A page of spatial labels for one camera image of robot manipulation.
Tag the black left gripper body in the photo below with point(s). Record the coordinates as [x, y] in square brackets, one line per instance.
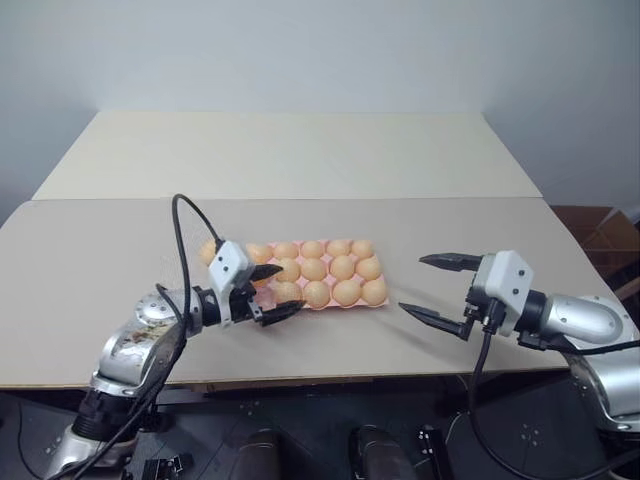
[243, 307]

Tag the brown cardboard box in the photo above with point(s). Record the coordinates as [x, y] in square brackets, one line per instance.
[597, 240]

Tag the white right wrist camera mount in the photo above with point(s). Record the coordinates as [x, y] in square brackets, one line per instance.
[507, 285]

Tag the pink egg tray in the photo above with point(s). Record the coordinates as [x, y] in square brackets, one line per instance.
[327, 280]

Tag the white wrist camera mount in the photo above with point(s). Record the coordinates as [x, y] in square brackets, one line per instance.
[507, 285]
[229, 265]

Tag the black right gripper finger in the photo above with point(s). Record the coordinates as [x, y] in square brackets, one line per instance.
[450, 261]
[432, 319]

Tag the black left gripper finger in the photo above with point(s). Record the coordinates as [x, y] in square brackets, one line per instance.
[267, 273]
[280, 313]

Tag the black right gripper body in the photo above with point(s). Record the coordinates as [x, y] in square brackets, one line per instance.
[479, 310]

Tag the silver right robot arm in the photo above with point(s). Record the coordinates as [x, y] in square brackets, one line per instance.
[585, 315]

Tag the orange egg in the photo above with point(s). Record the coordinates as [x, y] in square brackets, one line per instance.
[374, 291]
[347, 292]
[311, 248]
[290, 268]
[286, 250]
[343, 267]
[313, 268]
[368, 268]
[205, 252]
[258, 252]
[289, 291]
[317, 294]
[362, 248]
[338, 247]

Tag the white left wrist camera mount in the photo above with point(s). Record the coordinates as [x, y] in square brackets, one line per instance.
[229, 265]

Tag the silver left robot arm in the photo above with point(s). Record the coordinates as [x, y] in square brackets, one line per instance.
[127, 345]

